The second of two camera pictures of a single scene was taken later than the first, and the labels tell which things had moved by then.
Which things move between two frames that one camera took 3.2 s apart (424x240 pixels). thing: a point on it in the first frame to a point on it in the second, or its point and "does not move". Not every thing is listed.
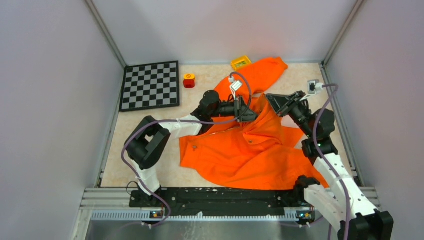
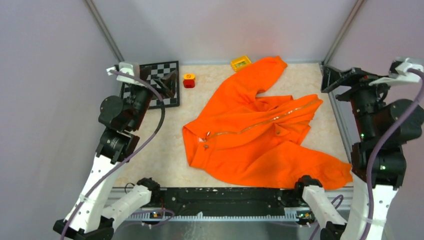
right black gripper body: [300, 112] to [364, 99]
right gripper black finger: [281, 103] to [335, 80]
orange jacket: [260, 154] does not move
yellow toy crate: [237, 63] does not move
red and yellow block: [189, 81] does not move
